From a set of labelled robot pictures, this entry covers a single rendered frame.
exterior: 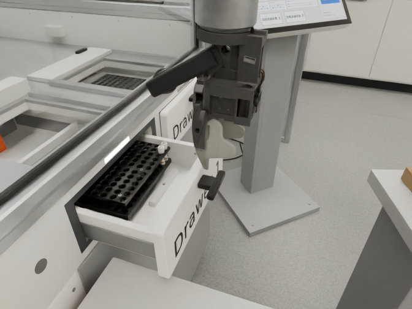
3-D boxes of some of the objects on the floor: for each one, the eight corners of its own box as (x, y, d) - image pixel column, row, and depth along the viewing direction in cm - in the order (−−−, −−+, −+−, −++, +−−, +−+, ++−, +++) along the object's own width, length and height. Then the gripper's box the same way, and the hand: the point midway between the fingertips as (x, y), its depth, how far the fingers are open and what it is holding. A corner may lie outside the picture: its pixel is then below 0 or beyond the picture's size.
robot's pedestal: (384, 317, 125) (481, 168, 81) (426, 411, 100) (596, 268, 56) (309, 316, 125) (365, 166, 82) (332, 408, 101) (430, 265, 57)
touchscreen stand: (319, 210, 173) (376, 14, 115) (249, 236, 158) (274, 26, 99) (268, 162, 211) (292, -5, 152) (208, 179, 195) (209, 2, 137)
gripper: (256, 43, 33) (240, 192, 45) (273, 21, 41) (255, 151, 54) (181, 34, 35) (184, 179, 47) (211, 15, 43) (208, 142, 56)
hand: (206, 154), depth 50 cm, fingers open, 3 cm apart
